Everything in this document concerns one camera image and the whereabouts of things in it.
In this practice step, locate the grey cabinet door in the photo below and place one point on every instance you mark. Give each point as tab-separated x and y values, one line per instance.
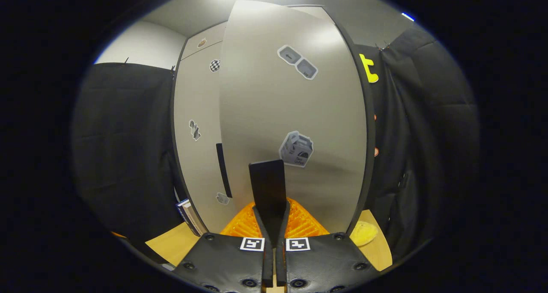
265	113
201	164

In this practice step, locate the blue white book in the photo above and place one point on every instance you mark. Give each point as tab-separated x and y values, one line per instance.
190	216

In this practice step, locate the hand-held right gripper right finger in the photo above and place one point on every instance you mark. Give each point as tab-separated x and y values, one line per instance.
280	263

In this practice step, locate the grey double-door shoe cabinet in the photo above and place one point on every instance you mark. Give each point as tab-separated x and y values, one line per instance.
209	38

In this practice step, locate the yellow round sponge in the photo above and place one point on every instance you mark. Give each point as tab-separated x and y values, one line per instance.
364	234

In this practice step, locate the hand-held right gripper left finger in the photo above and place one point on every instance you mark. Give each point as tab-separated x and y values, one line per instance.
269	263

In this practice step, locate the black backdrop cloth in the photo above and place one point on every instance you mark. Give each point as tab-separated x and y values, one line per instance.
441	134
383	113
124	147

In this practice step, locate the small ceiling light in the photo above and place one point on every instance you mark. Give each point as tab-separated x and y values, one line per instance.
407	16

